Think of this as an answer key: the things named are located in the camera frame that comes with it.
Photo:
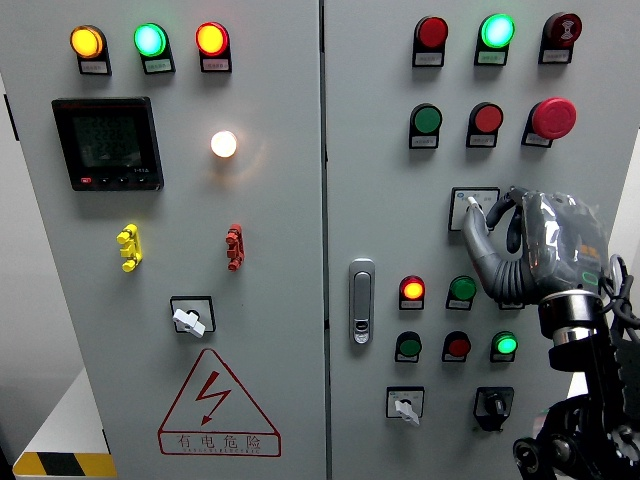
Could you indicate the small green push button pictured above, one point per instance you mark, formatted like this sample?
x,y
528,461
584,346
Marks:
x,y
463,288
410,346

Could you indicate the small label plate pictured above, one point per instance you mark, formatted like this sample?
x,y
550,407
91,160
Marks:
x,y
216,65
158,66
491,58
429,60
555,56
424,141
537,140
482,140
459,304
94,68
412,304

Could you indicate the small green indicator lamp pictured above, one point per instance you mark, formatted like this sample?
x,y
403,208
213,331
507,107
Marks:
x,y
505,344

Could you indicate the large red stop button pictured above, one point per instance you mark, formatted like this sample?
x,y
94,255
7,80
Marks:
x,y
554,117

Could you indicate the white cabinet plinth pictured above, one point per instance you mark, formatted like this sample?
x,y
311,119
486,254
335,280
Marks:
x,y
67,425
577,386

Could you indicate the large red push button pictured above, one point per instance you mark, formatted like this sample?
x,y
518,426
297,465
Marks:
x,y
488,118

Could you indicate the small red indicator lamp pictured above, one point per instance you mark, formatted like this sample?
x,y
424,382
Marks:
x,y
412,289

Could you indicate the pale grey door with lock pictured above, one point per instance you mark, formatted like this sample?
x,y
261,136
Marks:
x,y
385,210

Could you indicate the large green push button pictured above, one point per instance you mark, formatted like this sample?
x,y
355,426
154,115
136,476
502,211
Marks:
x,y
427,119

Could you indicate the silver door lock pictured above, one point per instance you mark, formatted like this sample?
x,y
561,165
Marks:
x,y
362,300

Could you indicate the dark red buzzer lamp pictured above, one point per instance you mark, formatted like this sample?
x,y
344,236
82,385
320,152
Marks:
x,y
564,28

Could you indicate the large green indicator lamp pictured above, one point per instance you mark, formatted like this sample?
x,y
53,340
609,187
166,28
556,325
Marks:
x,y
497,30
149,40

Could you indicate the large red indicator lamp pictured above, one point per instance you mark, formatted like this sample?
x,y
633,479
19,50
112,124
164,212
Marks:
x,y
211,39
432,32

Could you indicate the pale grey cabinet door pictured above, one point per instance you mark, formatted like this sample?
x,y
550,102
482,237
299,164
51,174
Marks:
x,y
275,225

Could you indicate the white round lamp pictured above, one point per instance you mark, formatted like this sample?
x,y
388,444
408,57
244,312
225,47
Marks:
x,y
224,144

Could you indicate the red warning triangle sign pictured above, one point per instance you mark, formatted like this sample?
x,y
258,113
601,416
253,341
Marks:
x,y
219,442

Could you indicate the black display meter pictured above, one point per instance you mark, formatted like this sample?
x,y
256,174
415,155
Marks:
x,y
109,145

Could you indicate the black cabinet hinge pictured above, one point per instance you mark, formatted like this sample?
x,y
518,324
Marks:
x,y
11,117
105,441

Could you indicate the yellow indicator lamp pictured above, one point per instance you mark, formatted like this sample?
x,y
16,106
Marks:
x,y
86,42

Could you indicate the black yellow striped tape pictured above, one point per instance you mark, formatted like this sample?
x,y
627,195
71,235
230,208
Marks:
x,y
62,464

